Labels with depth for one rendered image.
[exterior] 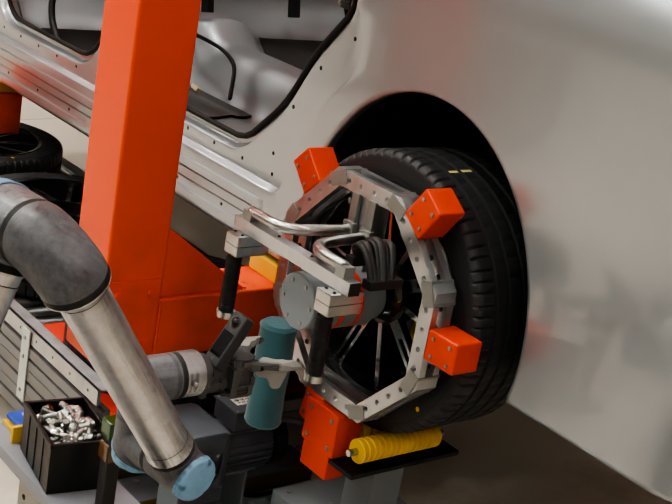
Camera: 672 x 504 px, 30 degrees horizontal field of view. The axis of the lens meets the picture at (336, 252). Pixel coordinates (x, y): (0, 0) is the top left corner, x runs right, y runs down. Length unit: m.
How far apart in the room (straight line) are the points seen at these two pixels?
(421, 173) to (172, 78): 0.61
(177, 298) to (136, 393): 1.02
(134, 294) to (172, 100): 0.48
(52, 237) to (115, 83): 1.02
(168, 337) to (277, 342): 0.38
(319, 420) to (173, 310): 0.47
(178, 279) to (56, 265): 1.21
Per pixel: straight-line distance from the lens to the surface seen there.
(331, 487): 3.33
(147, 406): 2.16
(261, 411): 2.96
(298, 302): 2.74
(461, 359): 2.61
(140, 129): 2.90
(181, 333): 3.17
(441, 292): 2.63
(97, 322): 2.01
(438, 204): 2.61
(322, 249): 2.60
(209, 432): 3.10
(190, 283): 3.14
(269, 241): 2.74
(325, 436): 2.95
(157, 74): 2.89
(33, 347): 3.60
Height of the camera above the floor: 1.84
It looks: 19 degrees down
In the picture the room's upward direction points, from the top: 10 degrees clockwise
